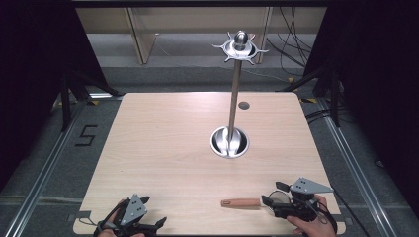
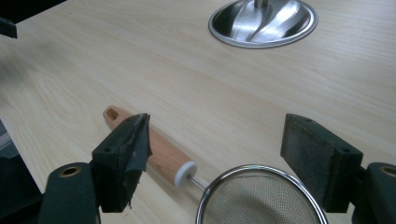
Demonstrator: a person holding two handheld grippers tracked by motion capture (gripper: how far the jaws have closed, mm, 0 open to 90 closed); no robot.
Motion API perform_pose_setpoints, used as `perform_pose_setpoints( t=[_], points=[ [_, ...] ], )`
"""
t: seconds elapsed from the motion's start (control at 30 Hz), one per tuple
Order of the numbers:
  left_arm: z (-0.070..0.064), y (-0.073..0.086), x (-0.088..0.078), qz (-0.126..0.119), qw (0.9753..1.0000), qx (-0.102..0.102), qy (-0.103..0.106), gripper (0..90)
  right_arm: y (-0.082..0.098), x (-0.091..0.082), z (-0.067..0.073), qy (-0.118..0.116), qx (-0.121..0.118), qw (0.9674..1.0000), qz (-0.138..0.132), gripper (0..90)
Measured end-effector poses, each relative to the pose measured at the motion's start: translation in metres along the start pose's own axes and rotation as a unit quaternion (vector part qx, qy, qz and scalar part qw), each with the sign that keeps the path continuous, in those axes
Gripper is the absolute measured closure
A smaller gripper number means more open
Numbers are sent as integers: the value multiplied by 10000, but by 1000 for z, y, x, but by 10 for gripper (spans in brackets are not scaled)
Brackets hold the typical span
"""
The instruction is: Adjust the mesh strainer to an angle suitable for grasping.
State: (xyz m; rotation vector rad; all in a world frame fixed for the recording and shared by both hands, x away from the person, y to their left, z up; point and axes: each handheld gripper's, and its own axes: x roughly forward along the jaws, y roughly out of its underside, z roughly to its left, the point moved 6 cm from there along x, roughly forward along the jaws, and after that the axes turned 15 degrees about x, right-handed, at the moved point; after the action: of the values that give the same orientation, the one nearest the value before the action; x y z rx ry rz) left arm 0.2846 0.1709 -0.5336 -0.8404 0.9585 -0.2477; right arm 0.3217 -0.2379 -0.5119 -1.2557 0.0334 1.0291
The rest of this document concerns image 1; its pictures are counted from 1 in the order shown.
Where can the grey round table grommet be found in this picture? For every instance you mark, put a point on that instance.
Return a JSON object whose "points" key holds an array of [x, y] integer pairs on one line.
{"points": [[243, 105]]}

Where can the person's right hand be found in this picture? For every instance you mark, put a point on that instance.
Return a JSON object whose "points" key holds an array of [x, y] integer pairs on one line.
{"points": [[313, 227]]}

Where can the beige wooden cabinet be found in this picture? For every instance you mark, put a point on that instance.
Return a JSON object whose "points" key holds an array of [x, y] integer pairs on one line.
{"points": [[141, 33]]}

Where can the black tripod stand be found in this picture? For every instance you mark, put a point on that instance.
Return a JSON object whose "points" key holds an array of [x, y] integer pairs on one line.
{"points": [[335, 98], [66, 98]]}

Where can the black curtain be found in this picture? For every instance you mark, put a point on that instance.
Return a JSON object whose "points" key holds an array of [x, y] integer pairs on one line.
{"points": [[29, 82], [382, 82]]}

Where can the aluminium floor rail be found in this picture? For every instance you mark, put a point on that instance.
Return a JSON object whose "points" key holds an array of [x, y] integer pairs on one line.
{"points": [[359, 177], [39, 184]]}

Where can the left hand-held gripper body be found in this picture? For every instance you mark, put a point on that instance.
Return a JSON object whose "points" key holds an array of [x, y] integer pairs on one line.
{"points": [[133, 209]]}

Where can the person's left hand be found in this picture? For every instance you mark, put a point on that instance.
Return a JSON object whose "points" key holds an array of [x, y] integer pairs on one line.
{"points": [[108, 233]]}

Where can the metal utensil rack stand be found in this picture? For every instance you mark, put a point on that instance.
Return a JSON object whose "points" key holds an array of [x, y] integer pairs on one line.
{"points": [[234, 98]]}

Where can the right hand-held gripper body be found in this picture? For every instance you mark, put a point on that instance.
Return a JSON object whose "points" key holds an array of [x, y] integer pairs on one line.
{"points": [[308, 187]]}

